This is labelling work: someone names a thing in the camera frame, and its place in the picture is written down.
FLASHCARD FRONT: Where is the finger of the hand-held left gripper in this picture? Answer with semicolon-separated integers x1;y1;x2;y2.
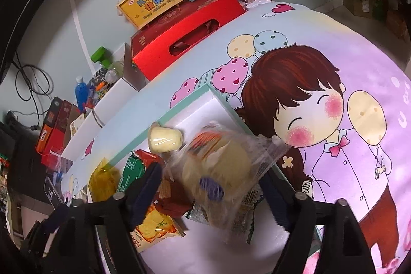
29;206;78;249

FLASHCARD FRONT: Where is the red white biscuit packet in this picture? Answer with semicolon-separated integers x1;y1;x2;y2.
151;176;198;218

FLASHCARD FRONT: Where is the clear round bottle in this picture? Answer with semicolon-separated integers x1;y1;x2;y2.
104;61;125;83

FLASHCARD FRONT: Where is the dark red box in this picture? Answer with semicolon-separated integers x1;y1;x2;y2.
40;101;81;165

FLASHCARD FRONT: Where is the black cable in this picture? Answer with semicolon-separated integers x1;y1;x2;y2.
6;60;53;133

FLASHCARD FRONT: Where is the orange box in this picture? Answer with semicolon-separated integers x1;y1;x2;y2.
35;97;63;154

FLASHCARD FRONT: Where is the small yellow cake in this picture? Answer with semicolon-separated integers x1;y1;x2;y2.
148;122;183;153

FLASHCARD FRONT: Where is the blue bottle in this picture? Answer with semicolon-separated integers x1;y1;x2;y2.
74;75;90;109

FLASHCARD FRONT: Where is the yellow gift box with handle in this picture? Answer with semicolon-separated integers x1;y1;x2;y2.
116;0;187;31

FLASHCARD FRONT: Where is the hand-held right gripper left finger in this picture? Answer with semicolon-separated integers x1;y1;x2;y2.
58;162;163;274

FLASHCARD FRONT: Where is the smartphone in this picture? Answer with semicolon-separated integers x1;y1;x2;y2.
43;177;69;207

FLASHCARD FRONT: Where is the orange yellow snack packet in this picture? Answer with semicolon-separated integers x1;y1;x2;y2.
130;208;187;253

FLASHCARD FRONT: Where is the small brown cardboard box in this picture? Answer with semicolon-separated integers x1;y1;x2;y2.
64;107;86;146

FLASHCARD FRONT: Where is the pale barcode snack packet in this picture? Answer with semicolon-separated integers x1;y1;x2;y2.
186;187;262;244

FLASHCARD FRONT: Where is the clear packet with round bun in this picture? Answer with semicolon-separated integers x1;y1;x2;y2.
162;121;291;244

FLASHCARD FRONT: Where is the yellow clear snack packet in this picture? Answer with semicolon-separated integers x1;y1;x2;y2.
88;158;126;204

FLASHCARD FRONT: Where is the green snack packet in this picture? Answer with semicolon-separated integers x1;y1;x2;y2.
116;154;146;193

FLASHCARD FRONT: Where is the green dumbbell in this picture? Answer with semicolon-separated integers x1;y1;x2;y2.
91;46;113;63

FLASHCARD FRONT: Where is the pile of small toys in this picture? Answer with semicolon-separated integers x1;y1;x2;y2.
85;69;113;101

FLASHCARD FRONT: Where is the red gift box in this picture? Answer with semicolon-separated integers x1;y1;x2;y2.
130;0;246;82

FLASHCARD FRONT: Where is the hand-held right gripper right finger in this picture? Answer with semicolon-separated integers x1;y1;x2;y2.
260;171;376;274

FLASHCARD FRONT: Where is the teal shallow box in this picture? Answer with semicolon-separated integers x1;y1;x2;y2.
69;83;322;274

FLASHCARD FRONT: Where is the printed blanket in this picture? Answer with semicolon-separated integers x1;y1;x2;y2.
64;1;411;274

